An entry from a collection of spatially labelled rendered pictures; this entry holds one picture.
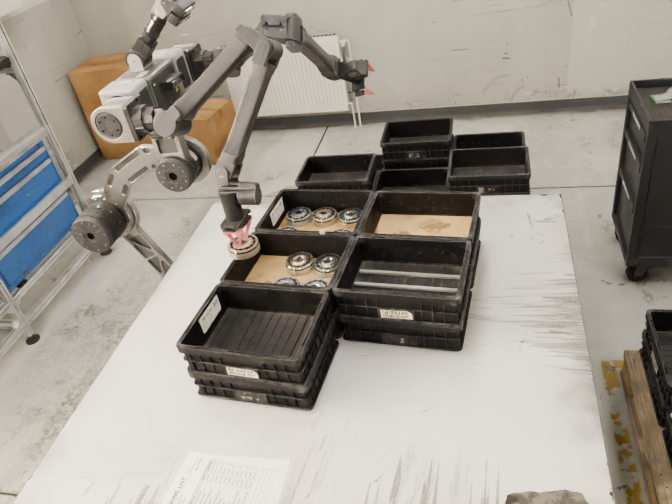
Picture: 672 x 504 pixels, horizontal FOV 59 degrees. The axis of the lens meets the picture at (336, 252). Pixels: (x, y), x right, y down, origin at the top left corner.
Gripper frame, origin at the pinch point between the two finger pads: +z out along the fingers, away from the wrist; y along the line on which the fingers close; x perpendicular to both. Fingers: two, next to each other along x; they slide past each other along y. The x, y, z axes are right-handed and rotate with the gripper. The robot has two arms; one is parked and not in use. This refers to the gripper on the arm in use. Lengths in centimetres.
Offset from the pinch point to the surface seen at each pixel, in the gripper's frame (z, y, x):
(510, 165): 57, 150, -76
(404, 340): 30, -7, -54
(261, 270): 22.4, 10.9, 2.8
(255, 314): 21.9, -11.6, -4.7
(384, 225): 22, 43, -36
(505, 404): 32, -25, -86
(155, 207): 113, 170, 179
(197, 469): 34, -62, -6
